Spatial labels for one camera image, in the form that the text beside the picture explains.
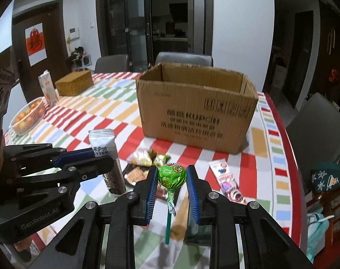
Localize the black cracker packet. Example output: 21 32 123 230
122 164 167 200

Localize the green lollipop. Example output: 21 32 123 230
158 163 187 245

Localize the white grey snack bar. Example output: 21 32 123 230
89 129 126 195

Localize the pink purple snack bar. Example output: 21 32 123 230
209 158 247 205

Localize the white yellow pastry packet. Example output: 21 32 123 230
127 148 171 168

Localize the white basket of oranges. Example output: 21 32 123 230
9 97 46 135

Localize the white orange carton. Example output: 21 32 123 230
38 70 59 106

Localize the colourful checked tablecloth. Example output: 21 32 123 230
5 72 307 268

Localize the woven wicker box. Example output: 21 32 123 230
55 70 94 97

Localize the brown cardboard box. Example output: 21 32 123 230
136 63 259 154

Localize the grey chair left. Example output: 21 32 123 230
95 54 130 74

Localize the grey chair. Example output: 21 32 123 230
95 54 130 74
286 93 340 173
155 52 214 67

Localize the dark green christmas bag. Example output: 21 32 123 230
311 163 340 194

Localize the red paper door poster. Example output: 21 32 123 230
25 22 47 67

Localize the grey chair right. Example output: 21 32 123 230
286 93 340 173

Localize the grey chair middle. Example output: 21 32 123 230
155 52 214 67

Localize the glass sliding door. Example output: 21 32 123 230
96 0 214 72

